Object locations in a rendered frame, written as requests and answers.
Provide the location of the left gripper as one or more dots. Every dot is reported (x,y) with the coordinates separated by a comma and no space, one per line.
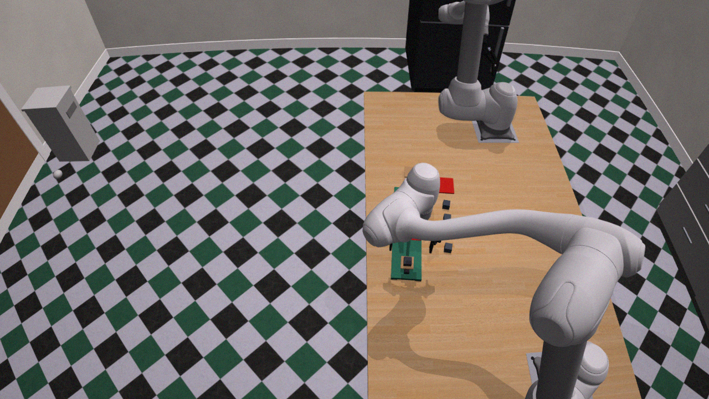
(432,243)

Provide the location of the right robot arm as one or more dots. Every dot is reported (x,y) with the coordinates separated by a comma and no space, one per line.
(493,108)

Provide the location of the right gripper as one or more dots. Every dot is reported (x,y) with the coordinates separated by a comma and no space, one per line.
(492,59)

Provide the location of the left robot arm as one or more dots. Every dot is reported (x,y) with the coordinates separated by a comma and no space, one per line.
(573,296)

